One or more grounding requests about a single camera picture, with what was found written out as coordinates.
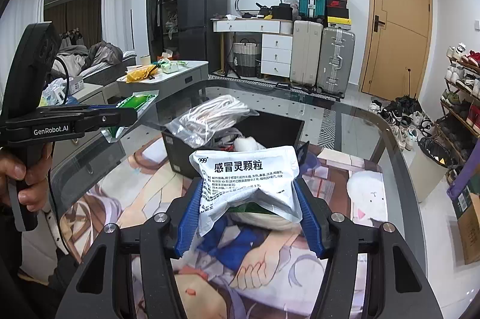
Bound person's left forearm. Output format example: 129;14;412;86
0;204;81;319

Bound brown curtain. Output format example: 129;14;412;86
45;0;104;46

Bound green packet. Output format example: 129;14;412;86
103;91;160;143

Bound grey side cabinet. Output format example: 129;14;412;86
49;82;114;110

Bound black bag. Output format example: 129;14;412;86
271;3;293;20

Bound wooden door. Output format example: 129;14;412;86
360;0;432;102

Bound silver medicine pouch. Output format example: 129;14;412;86
189;146;304;238

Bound yellow plastic bag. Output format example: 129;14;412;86
125;65;158;83

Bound black storage box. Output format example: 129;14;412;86
161;111;306;177

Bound trash bin with black bag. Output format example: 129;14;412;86
407;137;456;203

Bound dark jacket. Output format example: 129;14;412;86
88;41;125;71

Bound large cardboard box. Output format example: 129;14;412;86
457;191;480;266

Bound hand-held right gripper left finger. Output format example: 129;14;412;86
65;178;205;319

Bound white plush toy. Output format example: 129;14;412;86
234;135;268;155

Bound grey sofa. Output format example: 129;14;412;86
52;39;138;88

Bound grey rope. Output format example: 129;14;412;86
165;96;260;149

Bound person's left hand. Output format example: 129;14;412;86
0;146;52;208

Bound printed cartoon mat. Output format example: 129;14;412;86
60;133;389;319

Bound beige suitcase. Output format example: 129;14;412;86
290;20;324;86

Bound white curtain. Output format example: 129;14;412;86
101;0;133;56
0;0;48;96

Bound oval mirror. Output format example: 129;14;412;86
235;0;283;20

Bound yellow black shoe box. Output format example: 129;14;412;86
327;17;353;30

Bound grey coffee table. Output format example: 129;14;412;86
117;60;209;107

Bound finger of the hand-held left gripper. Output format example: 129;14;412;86
37;103;121;116
75;107;139;134

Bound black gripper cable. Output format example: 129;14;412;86
55;58;71;107

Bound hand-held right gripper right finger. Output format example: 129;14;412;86
292;177;445;319

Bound silver suitcase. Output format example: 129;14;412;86
317;27;356;97

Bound white drawer cabinet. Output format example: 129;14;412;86
260;33;294;77

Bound black fridge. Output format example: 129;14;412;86
176;0;230;61

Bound purple dark box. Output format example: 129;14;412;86
446;143;480;223

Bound wicker basket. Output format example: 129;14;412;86
232;38;261;78

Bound white dressing table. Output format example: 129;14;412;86
212;18;294;75

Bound pile of shoes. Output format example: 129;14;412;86
367;96;436;152

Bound shoe rack with shoes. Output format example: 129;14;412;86
442;43;480;125

